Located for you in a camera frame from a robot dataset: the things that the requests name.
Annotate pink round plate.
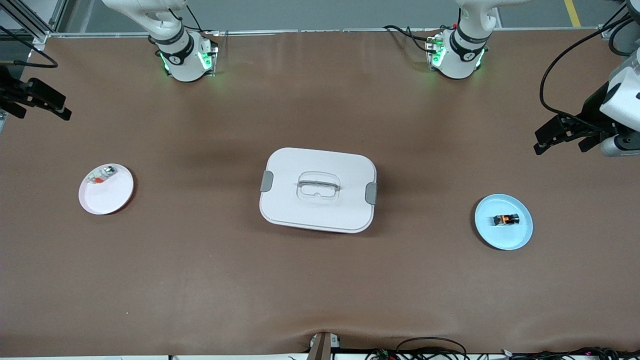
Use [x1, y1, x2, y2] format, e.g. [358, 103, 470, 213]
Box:
[78, 163, 135, 216]

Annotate light blue round plate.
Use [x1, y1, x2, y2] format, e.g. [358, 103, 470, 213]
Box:
[474, 193, 534, 251]

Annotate white lidded storage box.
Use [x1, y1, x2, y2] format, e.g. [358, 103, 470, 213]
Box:
[259, 147, 378, 234]

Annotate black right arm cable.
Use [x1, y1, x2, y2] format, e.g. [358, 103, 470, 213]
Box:
[0, 25, 59, 69]

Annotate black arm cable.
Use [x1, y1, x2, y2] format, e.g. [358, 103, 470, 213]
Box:
[539, 0, 640, 133]
[0, 25, 59, 69]

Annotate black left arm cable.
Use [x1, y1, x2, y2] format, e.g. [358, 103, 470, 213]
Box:
[539, 0, 640, 133]

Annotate aluminium frame struts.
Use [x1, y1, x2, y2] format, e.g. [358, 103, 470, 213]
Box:
[0, 0, 69, 44]

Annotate black base power cable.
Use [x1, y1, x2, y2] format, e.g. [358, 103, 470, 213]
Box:
[383, 25, 436, 54]

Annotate silver table edge rail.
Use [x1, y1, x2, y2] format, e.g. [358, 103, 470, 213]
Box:
[47, 27, 606, 39]

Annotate black cable bundle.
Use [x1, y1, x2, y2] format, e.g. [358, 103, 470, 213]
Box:
[365, 336, 640, 360]

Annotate brown camera post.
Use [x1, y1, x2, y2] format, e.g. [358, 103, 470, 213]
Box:
[306, 332, 333, 360]

